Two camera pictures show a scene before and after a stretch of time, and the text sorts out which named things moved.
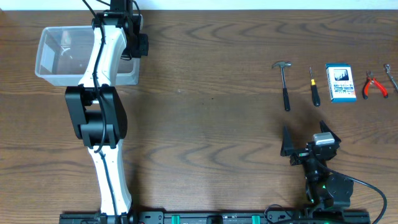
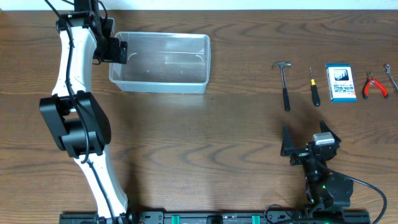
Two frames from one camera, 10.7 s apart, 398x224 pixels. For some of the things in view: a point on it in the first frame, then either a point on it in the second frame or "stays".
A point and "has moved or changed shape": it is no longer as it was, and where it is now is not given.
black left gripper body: (142, 43) to (122, 51)
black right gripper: (305, 154) stays
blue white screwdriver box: (341, 83) stays
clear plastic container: (63, 54) has moved or changed shape
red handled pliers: (369, 80) stays
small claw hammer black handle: (282, 65) stays
